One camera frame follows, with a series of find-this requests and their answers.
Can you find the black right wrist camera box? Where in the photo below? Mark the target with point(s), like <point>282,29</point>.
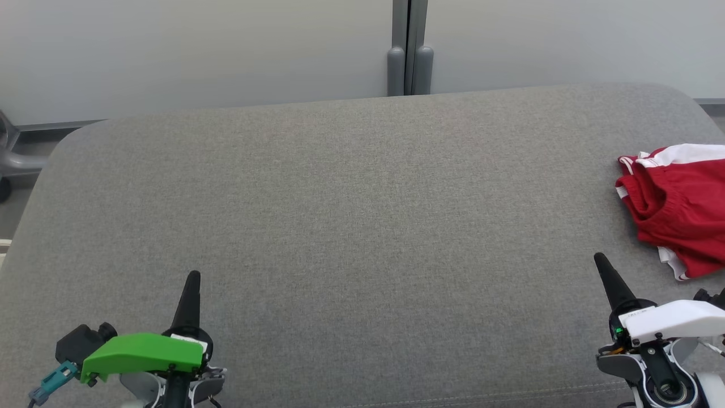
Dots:
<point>711,297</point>

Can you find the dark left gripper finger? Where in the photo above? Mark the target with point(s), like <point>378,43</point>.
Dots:
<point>184,311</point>
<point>195,306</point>

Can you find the grey fabric sofa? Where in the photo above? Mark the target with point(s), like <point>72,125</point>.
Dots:
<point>340,226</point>

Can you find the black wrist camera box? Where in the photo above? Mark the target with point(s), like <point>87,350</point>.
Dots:
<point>711,297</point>
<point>79,343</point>

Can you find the red shorts with white stripe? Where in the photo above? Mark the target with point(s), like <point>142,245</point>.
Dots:
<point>679,221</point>

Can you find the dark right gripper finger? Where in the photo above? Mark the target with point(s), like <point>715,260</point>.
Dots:
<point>620,289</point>
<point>610,289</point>

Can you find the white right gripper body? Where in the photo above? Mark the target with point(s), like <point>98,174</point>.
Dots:
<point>679,320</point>

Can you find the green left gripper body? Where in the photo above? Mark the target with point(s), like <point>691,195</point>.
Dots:
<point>141,354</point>

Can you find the grey wheeled chair base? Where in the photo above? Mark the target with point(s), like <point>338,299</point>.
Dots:
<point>20,161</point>

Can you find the grey wall partition post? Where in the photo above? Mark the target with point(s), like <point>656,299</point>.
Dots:
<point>410,56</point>

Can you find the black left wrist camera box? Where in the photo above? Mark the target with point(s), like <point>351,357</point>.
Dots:
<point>79,343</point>

